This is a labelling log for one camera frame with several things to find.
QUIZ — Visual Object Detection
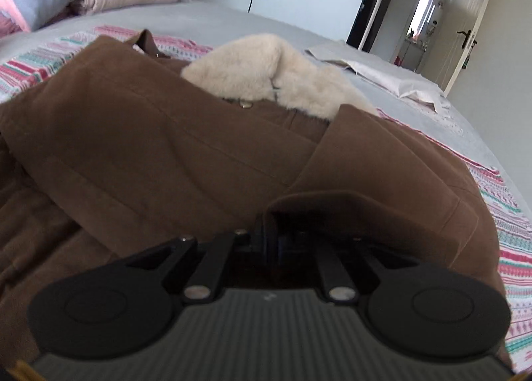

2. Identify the white room door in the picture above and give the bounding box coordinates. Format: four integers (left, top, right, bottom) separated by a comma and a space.
440, 0, 504, 96

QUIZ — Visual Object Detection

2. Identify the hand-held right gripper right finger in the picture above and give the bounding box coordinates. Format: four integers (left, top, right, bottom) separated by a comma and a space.
286, 235, 421, 304

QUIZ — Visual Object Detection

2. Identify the pink blanket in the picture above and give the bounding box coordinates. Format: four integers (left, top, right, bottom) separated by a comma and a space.
0, 0, 32, 39

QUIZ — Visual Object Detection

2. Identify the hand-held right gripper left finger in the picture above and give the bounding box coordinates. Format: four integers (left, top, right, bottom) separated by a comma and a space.
126, 214, 278, 307

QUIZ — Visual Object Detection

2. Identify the bed with grey sheet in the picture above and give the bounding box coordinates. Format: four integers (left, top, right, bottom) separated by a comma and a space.
0, 2, 532, 240

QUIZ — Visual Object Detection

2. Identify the brown blanket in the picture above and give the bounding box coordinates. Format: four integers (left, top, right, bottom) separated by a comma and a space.
0, 30, 510, 369

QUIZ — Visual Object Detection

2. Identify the striped patterned blanket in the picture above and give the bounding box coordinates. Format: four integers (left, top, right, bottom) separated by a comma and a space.
0, 26, 532, 373

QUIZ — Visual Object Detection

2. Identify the cream white cloth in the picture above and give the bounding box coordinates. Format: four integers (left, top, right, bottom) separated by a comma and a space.
305, 40, 453, 114

